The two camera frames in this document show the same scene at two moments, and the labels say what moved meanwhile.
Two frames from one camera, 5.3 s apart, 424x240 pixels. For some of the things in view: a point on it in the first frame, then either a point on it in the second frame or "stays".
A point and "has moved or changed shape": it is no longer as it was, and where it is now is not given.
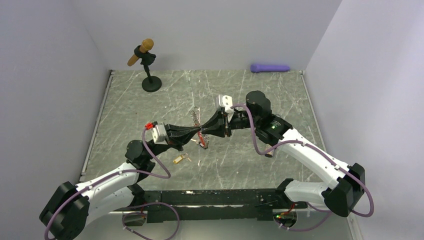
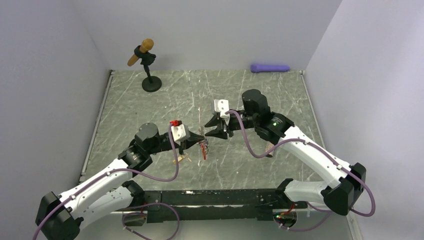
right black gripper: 217,124 stays
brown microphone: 147,44 stays
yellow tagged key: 179,158 stays
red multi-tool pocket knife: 204,141 has moved or changed shape
